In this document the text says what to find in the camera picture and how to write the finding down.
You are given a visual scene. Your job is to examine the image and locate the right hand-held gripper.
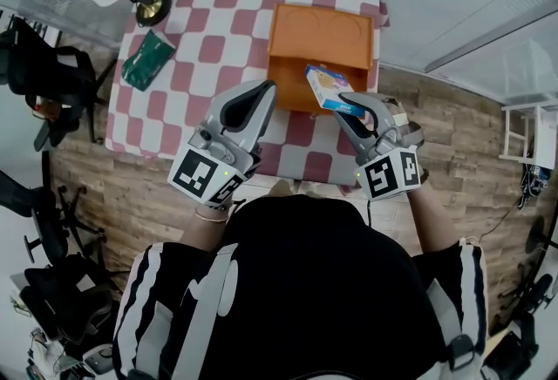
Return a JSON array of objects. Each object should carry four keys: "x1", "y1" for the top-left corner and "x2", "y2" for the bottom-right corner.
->
[{"x1": 333, "y1": 91, "x2": 422, "y2": 202}]

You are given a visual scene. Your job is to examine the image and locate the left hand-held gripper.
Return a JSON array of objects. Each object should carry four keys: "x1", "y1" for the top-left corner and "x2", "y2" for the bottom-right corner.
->
[{"x1": 167, "y1": 79, "x2": 279, "y2": 209}]

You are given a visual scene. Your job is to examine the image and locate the blue white snack box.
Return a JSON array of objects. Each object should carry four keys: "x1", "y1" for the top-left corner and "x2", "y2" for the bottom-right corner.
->
[{"x1": 303, "y1": 64, "x2": 366, "y2": 119}]

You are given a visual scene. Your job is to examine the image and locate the orange plastic tray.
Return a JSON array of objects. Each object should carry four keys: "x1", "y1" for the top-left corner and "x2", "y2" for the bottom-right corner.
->
[{"x1": 266, "y1": 3, "x2": 375, "y2": 114}]

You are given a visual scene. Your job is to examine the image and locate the person's left forearm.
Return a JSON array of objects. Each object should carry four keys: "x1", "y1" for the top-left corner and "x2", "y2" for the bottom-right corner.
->
[{"x1": 185, "y1": 203, "x2": 232, "y2": 253}]

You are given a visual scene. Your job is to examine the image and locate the person's right forearm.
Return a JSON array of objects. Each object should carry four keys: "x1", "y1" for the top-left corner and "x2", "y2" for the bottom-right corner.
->
[{"x1": 405, "y1": 177, "x2": 463, "y2": 257}]

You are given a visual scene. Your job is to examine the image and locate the person's right hand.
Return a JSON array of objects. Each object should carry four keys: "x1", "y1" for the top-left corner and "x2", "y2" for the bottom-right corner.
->
[{"x1": 378, "y1": 95, "x2": 426, "y2": 148}]

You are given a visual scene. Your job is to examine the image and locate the red white checkered tablecloth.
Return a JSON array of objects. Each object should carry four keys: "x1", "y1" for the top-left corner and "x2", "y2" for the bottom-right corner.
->
[{"x1": 104, "y1": 0, "x2": 391, "y2": 187}]

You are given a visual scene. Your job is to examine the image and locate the green packet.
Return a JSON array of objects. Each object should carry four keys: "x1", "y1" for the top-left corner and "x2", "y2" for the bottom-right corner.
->
[{"x1": 120, "y1": 29, "x2": 177, "y2": 92}]

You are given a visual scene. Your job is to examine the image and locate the person's black white striped top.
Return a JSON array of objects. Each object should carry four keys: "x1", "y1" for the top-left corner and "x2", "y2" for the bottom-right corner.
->
[{"x1": 112, "y1": 193, "x2": 488, "y2": 380}]

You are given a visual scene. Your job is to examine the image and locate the black office chair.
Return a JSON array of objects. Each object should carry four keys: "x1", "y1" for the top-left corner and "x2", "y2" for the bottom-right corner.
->
[
  {"x1": 0, "y1": 168, "x2": 108, "y2": 266},
  {"x1": 0, "y1": 16, "x2": 118, "y2": 153},
  {"x1": 19, "y1": 254, "x2": 127, "y2": 347},
  {"x1": 486, "y1": 264, "x2": 558, "y2": 380}
]

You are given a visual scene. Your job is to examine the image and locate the black round-base stand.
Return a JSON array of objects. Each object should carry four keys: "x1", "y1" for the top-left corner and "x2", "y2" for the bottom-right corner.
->
[{"x1": 525, "y1": 215, "x2": 558, "y2": 257}]

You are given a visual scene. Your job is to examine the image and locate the thin bracelet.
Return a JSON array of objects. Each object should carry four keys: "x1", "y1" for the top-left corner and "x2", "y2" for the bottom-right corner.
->
[{"x1": 194, "y1": 207, "x2": 230, "y2": 224}]

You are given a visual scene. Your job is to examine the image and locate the tangle of cables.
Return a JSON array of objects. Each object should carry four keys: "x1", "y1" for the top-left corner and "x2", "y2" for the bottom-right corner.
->
[{"x1": 518, "y1": 162, "x2": 555, "y2": 212}]

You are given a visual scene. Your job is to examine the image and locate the grey shoulder strap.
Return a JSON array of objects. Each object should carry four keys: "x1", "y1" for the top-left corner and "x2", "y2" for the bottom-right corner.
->
[
  {"x1": 425, "y1": 277, "x2": 480, "y2": 380},
  {"x1": 172, "y1": 242, "x2": 240, "y2": 380}
]

